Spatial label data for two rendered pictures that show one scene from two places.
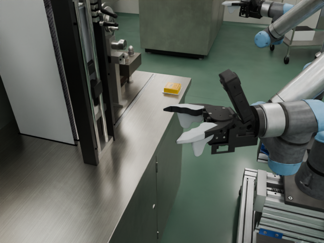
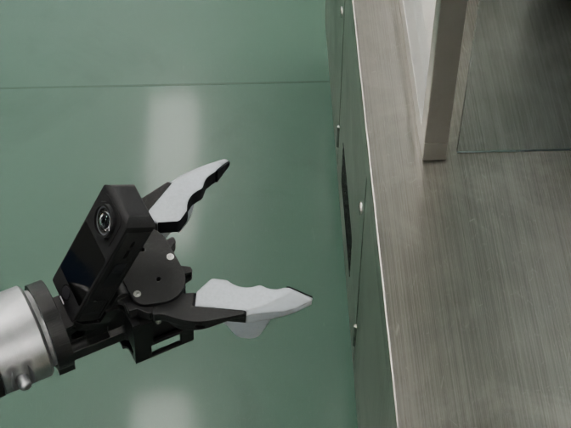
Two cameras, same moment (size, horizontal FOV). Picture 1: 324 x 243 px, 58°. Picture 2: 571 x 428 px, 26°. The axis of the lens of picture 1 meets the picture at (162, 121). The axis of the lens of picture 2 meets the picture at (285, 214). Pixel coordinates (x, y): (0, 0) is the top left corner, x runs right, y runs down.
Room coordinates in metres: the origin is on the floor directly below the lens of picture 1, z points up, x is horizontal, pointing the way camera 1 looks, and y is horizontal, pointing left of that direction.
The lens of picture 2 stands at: (1.13, -0.22, 1.99)
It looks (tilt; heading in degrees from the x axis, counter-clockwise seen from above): 48 degrees down; 161
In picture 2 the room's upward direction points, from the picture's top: straight up
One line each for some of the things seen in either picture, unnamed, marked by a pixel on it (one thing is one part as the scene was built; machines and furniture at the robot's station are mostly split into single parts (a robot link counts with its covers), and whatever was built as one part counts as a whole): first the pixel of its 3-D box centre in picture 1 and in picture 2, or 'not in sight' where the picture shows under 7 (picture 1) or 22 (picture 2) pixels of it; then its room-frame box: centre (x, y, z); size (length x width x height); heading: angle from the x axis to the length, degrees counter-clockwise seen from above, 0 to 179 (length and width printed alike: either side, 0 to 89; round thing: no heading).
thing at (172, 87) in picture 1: (172, 87); not in sight; (1.25, -0.05, 0.91); 0.07 x 0.07 x 0.02; 73
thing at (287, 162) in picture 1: (283, 147); not in sight; (0.56, -0.30, 1.12); 0.11 x 0.08 x 0.11; 9
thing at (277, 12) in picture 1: (282, 12); not in sight; (1.47, -0.58, 1.21); 0.11 x 0.08 x 0.09; 48
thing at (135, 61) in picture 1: (98, 59); not in sight; (1.39, 0.32, 1.00); 0.40 x 0.16 x 0.06; 73
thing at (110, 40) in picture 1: (116, 73); not in sight; (1.12, 0.19, 1.05); 0.06 x 0.05 x 0.31; 73
